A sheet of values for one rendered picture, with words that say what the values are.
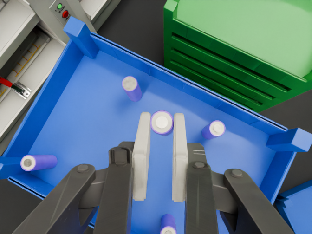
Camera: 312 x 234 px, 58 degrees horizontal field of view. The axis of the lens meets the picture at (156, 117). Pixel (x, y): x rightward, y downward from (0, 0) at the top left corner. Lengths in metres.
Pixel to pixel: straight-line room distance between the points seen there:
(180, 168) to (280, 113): 0.80
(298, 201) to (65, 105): 0.74
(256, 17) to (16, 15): 0.47
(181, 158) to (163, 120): 0.06
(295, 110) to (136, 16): 0.58
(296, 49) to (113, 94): 0.38
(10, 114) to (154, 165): 0.52
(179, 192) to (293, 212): 0.80
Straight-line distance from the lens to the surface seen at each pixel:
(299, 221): 0.96
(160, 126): 0.21
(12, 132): 0.95
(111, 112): 0.39
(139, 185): 0.16
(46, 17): 0.67
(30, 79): 0.81
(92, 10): 0.83
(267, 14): 0.64
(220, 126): 0.32
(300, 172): 0.95
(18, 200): 0.98
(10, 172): 0.37
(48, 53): 0.81
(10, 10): 0.65
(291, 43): 0.63
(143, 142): 0.17
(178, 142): 0.17
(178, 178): 0.16
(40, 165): 0.36
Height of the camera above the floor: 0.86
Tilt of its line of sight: 82 degrees down
